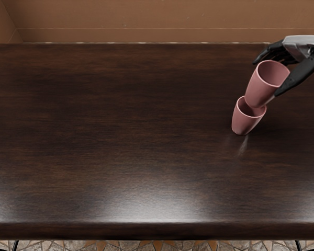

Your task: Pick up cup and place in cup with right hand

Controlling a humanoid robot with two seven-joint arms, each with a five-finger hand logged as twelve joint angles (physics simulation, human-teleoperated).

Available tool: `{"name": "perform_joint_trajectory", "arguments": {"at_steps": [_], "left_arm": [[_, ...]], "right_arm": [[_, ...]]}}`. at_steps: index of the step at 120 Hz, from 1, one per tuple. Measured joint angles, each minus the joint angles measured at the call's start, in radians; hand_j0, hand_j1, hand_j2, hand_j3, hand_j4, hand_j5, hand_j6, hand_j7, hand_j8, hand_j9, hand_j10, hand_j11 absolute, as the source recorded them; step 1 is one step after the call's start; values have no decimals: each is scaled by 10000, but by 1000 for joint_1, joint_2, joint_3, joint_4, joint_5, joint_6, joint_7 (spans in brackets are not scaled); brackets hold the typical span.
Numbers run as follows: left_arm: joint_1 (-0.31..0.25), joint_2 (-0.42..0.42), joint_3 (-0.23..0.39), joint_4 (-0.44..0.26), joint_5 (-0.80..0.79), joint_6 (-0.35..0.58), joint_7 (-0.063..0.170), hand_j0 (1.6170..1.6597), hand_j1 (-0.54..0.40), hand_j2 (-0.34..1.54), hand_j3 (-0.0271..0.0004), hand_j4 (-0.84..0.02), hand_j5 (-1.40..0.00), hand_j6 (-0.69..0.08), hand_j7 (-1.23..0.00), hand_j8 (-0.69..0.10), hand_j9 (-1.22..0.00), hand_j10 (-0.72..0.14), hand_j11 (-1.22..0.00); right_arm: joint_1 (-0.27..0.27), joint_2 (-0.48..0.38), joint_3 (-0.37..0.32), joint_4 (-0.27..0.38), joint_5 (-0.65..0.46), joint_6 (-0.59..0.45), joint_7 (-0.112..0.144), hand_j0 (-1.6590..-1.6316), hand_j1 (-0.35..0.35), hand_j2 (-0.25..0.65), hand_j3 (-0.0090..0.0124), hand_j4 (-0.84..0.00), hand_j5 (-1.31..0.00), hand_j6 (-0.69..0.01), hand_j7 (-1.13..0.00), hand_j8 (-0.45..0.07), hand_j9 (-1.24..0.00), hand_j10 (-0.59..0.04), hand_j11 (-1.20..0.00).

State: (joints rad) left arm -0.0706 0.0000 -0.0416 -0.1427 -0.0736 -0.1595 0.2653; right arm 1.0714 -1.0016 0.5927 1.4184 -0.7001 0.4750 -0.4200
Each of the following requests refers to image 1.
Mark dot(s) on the pink cup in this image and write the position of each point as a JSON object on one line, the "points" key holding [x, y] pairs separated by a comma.
{"points": [[260, 87], [242, 123]]}

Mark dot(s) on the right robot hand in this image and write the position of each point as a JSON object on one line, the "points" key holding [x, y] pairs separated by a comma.
{"points": [[298, 48]]}

